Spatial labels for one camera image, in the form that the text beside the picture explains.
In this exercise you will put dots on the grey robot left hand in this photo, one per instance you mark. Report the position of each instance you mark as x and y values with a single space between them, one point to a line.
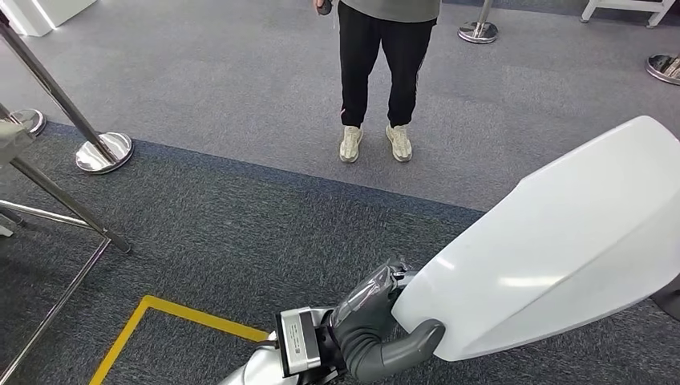
366 308

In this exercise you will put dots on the white curved plastic part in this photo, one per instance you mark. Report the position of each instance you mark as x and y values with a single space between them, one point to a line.
547 250

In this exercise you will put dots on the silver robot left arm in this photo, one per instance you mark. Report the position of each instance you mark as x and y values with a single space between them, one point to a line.
356 361

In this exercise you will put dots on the person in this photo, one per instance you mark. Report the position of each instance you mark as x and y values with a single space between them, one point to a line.
382 53

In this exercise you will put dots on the white table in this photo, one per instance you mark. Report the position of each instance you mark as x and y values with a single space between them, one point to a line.
627 4

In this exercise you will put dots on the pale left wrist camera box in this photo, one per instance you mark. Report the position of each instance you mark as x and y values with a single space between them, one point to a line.
300 342

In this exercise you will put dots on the chrome stanchion post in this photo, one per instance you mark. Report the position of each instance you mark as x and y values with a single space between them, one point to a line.
29 121
103 154
664 68
478 31

